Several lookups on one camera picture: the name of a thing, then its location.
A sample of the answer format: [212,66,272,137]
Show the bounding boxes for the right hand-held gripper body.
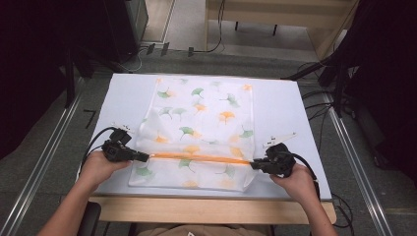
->
[261,132,298,179]

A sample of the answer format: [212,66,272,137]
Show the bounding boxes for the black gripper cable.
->
[80,126,118,166]
[288,151,321,200]

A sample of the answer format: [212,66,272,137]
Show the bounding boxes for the person's left hand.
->
[79,150,135,192]

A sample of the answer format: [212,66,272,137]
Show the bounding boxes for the dark cabinet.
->
[104,0,149,65]

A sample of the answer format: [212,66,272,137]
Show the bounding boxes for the white floor cable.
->
[117,47,147,74]

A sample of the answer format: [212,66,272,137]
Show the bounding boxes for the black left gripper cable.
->
[80,126,118,166]

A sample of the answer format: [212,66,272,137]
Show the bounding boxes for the light wooden bench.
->
[205,0,360,61]

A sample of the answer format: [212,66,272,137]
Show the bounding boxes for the metal floor rail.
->
[0,80,87,236]
[323,92,394,236]

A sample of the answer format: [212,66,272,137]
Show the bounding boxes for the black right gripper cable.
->
[288,151,321,200]

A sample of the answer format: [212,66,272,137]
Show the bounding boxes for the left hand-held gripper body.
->
[101,122,141,163]

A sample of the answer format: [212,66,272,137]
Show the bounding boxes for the wooden table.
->
[88,72,337,226]

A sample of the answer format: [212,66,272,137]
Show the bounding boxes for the dark curtain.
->
[0,0,111,161]

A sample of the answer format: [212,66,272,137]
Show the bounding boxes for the black floor cable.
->
[188,0,228,57]

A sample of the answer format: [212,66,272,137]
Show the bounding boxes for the black floor cables bundle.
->
[296,61,357,151]

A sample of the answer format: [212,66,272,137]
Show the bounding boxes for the person's right hand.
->
[269,162,320,206]

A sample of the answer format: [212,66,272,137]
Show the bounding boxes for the black metal stand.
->
[284,53,350,119]
[63,45,77,110]

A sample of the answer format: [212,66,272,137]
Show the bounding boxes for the black chair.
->
[76,201,102,236]

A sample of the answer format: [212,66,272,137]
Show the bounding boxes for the white leaf-print pillowcase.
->
[128,75,258,193]

